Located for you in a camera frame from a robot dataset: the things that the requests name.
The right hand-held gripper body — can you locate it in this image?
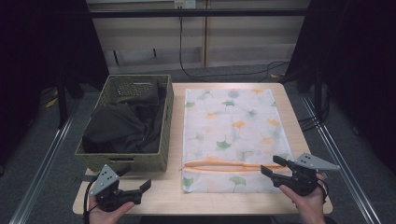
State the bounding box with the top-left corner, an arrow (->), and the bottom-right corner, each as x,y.
273,152 -> 341,198

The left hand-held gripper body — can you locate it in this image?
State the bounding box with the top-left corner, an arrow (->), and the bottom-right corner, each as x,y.
89,164 -> 142,213

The green woven basket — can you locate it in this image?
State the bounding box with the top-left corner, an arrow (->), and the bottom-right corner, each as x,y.
74,74 -> 175,173

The dark cloth garment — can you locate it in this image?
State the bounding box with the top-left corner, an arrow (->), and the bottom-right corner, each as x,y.
81,82 -> 168,154

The white leaf-print mesh laundry bag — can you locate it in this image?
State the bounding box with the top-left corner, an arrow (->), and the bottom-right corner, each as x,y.
181,88 -> 295,194

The person's right hand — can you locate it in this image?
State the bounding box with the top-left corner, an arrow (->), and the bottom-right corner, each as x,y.
278,173 -> 327,224

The person's left hand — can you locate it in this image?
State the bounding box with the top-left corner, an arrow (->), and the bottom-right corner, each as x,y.
88,195 -> 136,224

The dark tape strip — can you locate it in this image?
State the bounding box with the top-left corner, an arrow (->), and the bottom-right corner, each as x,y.
73,175 -> 98,183

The black stand leg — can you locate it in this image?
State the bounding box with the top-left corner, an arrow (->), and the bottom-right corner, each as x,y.
312,66 -> 325,123
55,69 -> 70,130

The yellow floor tape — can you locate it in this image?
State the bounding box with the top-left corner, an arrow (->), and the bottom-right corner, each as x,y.
44,96 -> 59,109

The black curtain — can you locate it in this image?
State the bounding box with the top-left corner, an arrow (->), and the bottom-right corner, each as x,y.
277,0 -> 396,175
0,0 -> 110,167

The black horizontal bar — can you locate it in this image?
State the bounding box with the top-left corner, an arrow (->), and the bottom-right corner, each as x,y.
88,8 -> 309,19

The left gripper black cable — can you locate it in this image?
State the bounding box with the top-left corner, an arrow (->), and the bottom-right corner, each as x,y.
82,178 -> 99,224

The metal floor rail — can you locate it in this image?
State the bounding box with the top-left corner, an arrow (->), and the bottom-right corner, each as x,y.
300,92 -> 383,224
8,102 -> 79,224

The bundle of black floor cables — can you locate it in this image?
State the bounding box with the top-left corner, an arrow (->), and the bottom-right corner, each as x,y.
297,90 -> 332,133

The long black wall cable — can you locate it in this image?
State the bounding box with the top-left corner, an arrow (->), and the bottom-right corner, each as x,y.
178,15 -> 291,83

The white wall socket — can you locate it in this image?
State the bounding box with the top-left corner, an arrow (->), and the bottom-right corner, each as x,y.
174,0 -> 197,9

